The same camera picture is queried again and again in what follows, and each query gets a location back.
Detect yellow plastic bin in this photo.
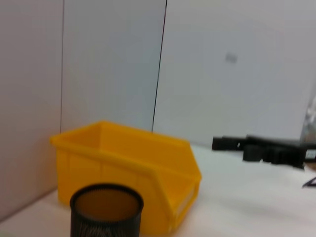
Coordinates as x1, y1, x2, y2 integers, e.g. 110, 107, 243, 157
50, 120, 202, 235

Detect black mesh pen holder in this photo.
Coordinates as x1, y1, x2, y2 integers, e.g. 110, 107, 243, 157
70, 183, 144, 237

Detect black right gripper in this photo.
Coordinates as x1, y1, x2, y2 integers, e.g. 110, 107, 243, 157
212, 134, 316, 170

